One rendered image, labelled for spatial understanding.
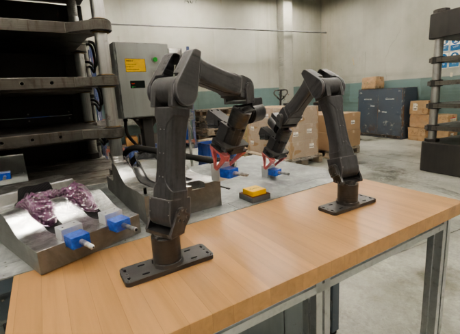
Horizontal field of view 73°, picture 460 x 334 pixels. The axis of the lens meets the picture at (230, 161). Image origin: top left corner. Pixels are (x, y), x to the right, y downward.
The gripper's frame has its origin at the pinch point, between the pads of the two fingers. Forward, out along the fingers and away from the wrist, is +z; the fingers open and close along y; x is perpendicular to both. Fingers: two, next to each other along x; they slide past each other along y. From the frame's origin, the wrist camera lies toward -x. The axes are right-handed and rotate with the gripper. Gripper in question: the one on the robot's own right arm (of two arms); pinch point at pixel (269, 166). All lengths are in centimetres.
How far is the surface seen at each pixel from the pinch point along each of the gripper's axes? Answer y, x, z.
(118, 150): 41, -60, 25
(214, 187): 40.0, 8.5, -6.9
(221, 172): 42.7, 11.4, -16.5
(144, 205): 63, 5, -4
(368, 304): -52, 62, 62
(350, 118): -427, -147, 106
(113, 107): 40, -70, 6
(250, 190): 28.3, 14.4, -6.9
